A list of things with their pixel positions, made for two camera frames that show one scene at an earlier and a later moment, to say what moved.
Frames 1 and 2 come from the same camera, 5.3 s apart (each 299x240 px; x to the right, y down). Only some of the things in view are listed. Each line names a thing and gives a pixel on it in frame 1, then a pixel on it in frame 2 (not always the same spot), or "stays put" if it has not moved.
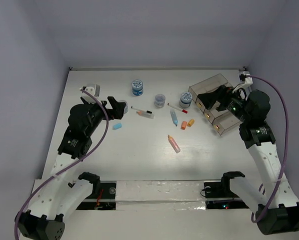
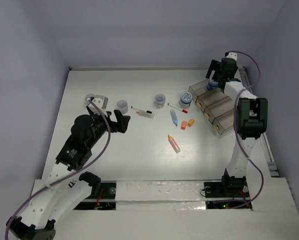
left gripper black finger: (118, 108) to (122, 121)
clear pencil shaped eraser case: (144, 113) stays put
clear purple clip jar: (126, 108) stays put
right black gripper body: (233, 103) to (235, 69)
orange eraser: (184, 125) stays put
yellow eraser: (190, 122) stays put
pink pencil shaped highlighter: (173, 143) stays put
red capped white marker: (178, 108) stays put
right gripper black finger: (210, 99) to (214, 66)
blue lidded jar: (137, 86) to (212, 85)
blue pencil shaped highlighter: (174, 117) stays put
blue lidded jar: (185, 99) stays put
